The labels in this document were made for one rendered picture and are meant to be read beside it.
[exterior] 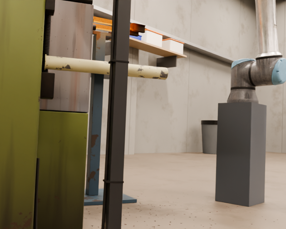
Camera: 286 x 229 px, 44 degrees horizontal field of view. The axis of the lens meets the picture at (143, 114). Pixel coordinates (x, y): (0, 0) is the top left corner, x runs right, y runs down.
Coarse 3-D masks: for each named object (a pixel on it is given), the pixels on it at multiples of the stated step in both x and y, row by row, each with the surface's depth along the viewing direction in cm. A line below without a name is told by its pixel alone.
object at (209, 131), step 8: (208, 120) 769; (216, 120) 762; (208, 128) 769; (216, 128) 763; (208, 136) 769; (216, 136) 763; (208, 144) 770; (216, 144) 764; (208, 152) 770; (216, 152) 764
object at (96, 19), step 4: (96, 20) 201; (100, 20) 202; (104, 20) 203; (108, 20) 205; (108, 24) 207; (132, 24) 211; (136, 24) 214; (140, 24) 215; (132, 28) 211; (136, 28) 214; (140, 28) 215; (144, 28) 217; (140, 32) 217; (144, 32) 217
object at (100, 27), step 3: (93, 24) 213; (96, 24) 214; (96, 27) 214; (99, 27) 215; (102, 27) 216; (105, 27) 217; (108, 27) 217; (111, 27) 218; (108, 30) 220; (111, 30) 219; (132, 33) 226; (135, 33) 227
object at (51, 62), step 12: (48, 60) 118; (60, 60) 120; (72, 60) 121; (84, 60) 123; (96, 60) 125; (84, 72) 124; (96, 72) 124; (108, 72) 125; (132, 72) 127; (144, 72) 129; (156, 72) 130
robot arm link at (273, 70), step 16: (256, 0) 206; (272, 0) 202; (256, 16) 208; (272, 16) 203; (272, 32) 203; (272, 48) 204; (256, 64) 210; (272, 64) 202; (256, 80) 210; (272, 80) 204
